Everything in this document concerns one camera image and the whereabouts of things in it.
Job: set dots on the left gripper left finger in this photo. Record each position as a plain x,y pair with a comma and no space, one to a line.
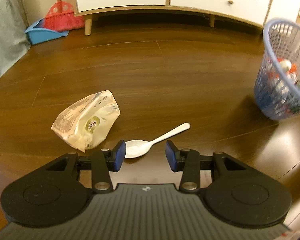
61,189

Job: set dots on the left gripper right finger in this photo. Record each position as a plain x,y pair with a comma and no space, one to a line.
231,190

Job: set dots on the blue white milk carton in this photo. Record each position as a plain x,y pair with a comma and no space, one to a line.
266,96

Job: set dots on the lavender plastic waste basket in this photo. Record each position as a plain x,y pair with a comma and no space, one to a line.
281,38

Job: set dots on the clear plastic water bottle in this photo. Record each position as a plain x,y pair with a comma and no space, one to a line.
289,95

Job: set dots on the beige snack bag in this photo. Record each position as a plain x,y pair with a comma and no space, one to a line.
86,123

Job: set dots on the white plastic spoon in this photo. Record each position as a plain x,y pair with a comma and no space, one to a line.
138,148

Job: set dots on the grey bed skirt cloth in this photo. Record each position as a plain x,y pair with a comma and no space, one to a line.
14,43

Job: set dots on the blue dustpan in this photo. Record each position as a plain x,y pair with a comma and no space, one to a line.
38,34

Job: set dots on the red broom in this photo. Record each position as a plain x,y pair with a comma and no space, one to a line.
61,18

